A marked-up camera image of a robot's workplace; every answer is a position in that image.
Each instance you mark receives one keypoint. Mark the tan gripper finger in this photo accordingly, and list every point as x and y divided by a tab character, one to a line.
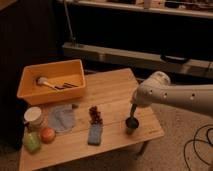
133	109

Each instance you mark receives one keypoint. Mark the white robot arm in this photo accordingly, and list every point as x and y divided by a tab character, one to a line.
157	88

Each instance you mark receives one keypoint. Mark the metal cup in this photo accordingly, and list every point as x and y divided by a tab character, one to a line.
131	125

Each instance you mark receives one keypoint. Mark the white cup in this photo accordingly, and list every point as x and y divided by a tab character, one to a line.
33	118

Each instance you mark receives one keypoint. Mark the wooden table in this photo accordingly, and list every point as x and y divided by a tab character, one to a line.
110	92

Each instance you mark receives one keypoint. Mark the purple grapes bunch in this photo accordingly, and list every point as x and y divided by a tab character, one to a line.
95	116

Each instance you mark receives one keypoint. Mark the blue sponge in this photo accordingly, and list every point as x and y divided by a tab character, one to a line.
95	133

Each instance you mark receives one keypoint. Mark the grey-blue cloth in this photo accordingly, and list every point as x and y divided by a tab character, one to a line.
61	118

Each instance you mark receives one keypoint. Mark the metal pole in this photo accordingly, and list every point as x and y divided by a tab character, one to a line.
71	37

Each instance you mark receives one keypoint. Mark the red apple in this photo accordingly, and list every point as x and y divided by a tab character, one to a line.
47	135

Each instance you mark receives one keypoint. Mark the yellow plastic bin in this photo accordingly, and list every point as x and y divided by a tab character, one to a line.
58	73

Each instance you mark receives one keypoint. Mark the green pear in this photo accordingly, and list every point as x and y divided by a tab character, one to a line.
31	142

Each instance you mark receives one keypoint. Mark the upper shelf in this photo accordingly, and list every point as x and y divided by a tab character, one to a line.
188	13

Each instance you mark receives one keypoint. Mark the black handle on ledge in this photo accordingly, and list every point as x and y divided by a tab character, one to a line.
173	59

